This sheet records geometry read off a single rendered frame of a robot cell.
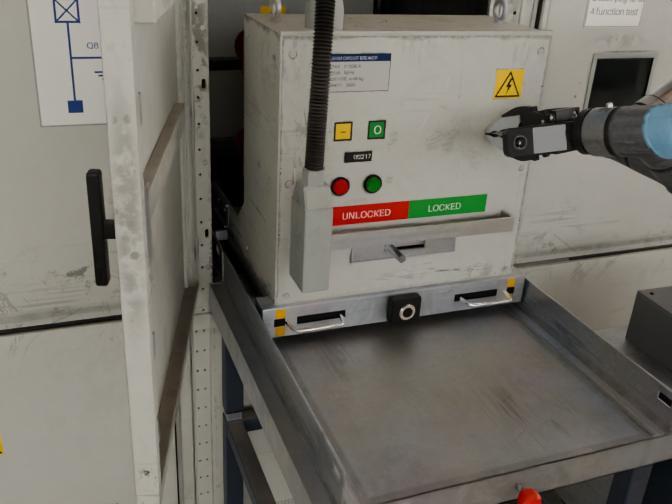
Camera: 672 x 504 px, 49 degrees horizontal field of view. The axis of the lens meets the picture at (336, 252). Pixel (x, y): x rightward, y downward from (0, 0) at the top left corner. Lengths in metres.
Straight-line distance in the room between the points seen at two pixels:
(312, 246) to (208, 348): 0.55
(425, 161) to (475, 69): 0.18
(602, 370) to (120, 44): 0.98
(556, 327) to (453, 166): 0.37
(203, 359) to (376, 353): 0.46
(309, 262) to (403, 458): 0.33
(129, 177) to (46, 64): 0.58
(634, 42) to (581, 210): 0.40
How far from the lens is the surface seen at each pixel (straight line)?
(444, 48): 1.27
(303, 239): 1.14
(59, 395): 1.62
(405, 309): 1.37
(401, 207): 1.31
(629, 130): 1.14
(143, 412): 0.95
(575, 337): 1.43
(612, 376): 1.37
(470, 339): 1.42
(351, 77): 1.20
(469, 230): 1.35
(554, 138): 1.21
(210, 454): 1.80
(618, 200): 1.95
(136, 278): 0.85
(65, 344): 1.55
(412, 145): 1.28
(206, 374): 1.67
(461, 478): 1.10
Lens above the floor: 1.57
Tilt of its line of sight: 25 degrees down
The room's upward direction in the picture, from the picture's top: 3 degrees clockwise
